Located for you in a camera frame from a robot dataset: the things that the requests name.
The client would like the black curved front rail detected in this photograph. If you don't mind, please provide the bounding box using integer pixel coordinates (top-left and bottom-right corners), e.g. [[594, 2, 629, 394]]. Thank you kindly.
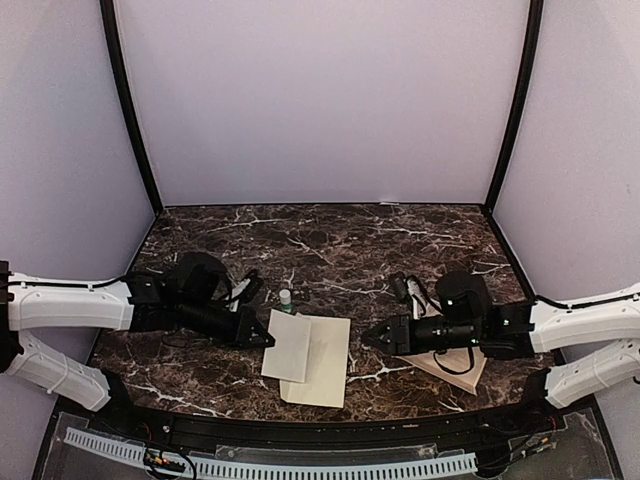
[[83, 404, 566, 451]]

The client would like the green white glue stick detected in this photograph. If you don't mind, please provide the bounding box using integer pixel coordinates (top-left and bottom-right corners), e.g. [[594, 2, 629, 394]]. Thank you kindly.
[[279, 289, 293, 313]]

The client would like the white slotted cable duct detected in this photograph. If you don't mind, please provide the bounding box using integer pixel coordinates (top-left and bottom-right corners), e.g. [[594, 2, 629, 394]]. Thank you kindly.
[[63, 427, 478, 479]]

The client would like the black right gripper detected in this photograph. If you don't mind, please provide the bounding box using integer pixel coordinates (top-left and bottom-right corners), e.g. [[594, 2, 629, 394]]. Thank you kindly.
[[361, 313, 483, 357]]

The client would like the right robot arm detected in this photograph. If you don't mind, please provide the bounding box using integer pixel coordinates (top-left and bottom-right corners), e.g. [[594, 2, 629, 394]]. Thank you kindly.
[[361, 271, 639, 434]]

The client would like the left black frame post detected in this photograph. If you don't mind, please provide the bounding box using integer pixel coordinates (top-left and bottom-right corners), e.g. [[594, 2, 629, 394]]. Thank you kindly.
[[99, 0, 164, 216]]

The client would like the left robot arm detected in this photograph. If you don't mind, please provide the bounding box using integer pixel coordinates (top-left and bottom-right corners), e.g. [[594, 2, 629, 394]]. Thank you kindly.
[[1, 252, 276, 436]]

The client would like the right black frame post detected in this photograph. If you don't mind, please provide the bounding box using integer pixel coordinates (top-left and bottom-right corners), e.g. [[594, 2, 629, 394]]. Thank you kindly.
[[483, 0, 544, 216]]

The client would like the cream letter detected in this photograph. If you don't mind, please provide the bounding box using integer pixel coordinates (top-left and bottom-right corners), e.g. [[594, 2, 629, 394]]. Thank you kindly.
[[261, 310, 312, 383]]

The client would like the cream paper envelope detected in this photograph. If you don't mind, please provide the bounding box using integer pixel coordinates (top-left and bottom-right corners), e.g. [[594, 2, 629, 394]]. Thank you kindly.
[[280, 315, 351, 409]]

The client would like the black frame post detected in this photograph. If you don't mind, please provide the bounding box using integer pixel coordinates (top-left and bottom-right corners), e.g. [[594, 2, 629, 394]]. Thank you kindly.
[[99, 0, 164, 216], [483, 0, 544, 216]]

